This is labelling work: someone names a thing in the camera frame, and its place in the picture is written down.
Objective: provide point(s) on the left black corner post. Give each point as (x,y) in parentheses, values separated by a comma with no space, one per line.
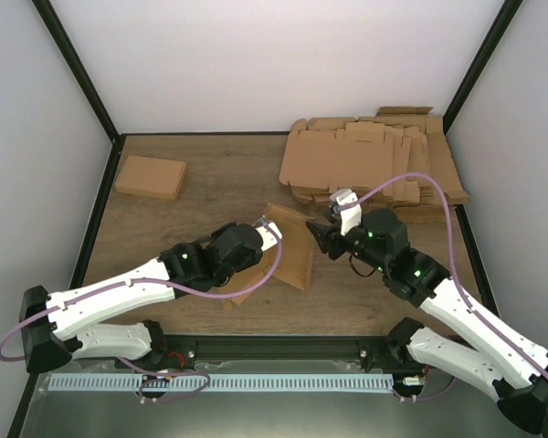
(60,36)

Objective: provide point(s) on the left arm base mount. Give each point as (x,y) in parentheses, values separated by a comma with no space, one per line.
(164,352)

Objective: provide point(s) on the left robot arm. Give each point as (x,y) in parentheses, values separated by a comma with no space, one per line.
(72,325)

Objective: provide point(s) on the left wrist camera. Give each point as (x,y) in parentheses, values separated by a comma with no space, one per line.
(269,233)

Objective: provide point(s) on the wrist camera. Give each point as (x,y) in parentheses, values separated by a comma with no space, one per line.
(269,233)
(345,203)

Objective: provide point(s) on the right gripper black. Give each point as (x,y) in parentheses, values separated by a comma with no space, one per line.
(330,242)

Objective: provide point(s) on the right black corner post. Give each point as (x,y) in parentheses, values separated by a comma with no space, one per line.
(489,44)

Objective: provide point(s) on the black aluminium frame rail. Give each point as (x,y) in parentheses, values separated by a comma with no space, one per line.
(211,348)

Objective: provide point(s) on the folded brown cardboard box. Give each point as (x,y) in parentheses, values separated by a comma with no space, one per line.
(151,177)

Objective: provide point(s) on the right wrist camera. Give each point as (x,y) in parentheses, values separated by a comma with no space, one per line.
(345,203)

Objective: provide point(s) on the black corner post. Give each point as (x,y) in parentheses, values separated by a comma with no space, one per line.
(60,36)
(489,44)

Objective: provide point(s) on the light blue slotted cable duct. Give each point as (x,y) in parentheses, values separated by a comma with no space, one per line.
(116,382)

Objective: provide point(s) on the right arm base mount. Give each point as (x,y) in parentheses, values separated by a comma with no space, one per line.
(375,354)

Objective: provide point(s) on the stack of flat cardboard sheets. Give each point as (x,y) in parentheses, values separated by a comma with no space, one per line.
(402,151)

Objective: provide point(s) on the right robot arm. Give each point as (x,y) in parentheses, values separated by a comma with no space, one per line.
(495,359)

